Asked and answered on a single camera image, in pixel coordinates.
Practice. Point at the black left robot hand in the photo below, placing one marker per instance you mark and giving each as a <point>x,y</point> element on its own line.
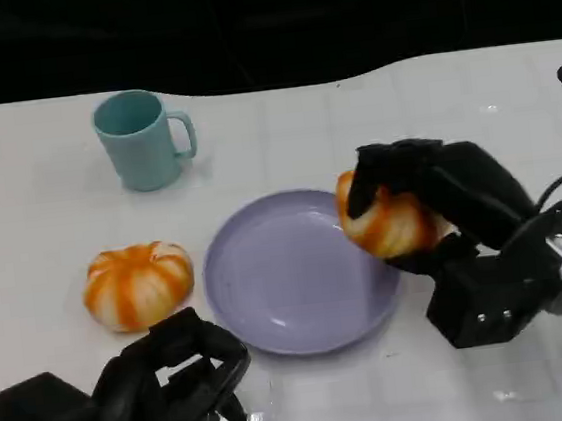
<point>177,372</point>

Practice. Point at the orange white toy bread roll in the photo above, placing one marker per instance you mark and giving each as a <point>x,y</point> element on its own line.
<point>398,228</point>
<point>136,288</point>

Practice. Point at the pale green mug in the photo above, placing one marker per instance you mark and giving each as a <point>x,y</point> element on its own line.
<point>141,150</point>

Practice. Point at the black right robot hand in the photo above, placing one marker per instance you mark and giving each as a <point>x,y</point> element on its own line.
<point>464,186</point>

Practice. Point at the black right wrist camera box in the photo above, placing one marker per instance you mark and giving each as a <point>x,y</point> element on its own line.
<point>486,299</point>

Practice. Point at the lilac plate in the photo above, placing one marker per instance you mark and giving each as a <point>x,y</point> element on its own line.
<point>298,279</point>

